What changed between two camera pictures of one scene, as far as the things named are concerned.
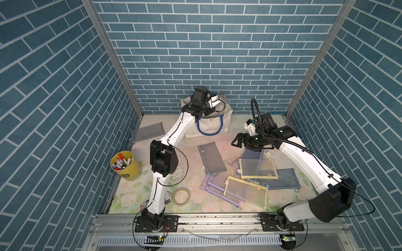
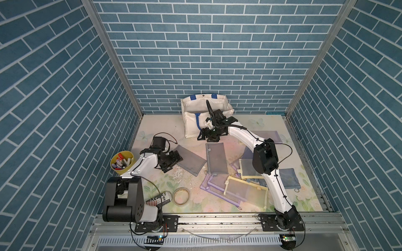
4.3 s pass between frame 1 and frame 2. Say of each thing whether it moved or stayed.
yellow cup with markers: stayed
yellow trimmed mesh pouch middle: stayed
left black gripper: moved
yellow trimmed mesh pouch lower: stayed
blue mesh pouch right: stayed
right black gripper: moved
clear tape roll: stayed
